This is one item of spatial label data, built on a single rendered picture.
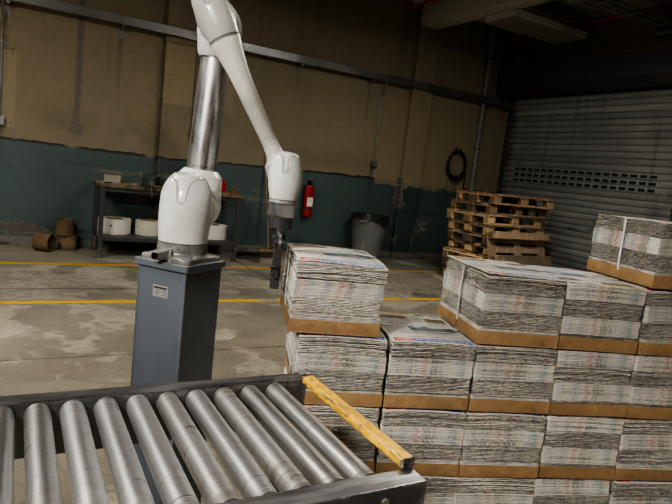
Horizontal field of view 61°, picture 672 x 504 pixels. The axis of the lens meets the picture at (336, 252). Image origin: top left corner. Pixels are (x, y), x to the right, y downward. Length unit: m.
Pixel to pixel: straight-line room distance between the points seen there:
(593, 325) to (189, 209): 1.37
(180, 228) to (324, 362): 0.60
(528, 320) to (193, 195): 1.14
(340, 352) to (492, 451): 0.64
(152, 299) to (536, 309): 1.23
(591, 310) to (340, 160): 7.46
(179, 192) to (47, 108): 6.35
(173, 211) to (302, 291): 0.46
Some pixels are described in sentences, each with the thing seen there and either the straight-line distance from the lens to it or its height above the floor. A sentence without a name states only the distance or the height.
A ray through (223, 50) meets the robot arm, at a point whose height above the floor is 1.66.
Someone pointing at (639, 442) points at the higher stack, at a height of 0.52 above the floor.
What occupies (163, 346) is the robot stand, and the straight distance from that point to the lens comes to 1.89.
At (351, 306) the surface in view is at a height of 0.93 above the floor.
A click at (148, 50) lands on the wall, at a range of 8.32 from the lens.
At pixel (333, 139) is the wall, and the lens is 9.19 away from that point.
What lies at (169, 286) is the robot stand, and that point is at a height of 0.93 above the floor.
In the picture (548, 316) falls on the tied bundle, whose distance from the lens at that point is 2.02.
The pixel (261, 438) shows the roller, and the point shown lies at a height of 0.80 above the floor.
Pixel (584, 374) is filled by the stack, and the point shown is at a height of 0.75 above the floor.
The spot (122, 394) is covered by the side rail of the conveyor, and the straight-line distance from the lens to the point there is 1.37.
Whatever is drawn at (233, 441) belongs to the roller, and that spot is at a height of 0.80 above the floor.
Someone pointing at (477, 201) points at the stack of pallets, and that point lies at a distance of 8.42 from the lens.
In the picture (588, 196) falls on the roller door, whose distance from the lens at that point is 9.83.
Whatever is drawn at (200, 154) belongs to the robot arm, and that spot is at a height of 1.34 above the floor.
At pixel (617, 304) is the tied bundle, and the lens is 2.15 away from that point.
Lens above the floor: 1.33
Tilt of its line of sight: 8 degrees down
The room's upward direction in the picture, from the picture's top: 7 degrees clockwise
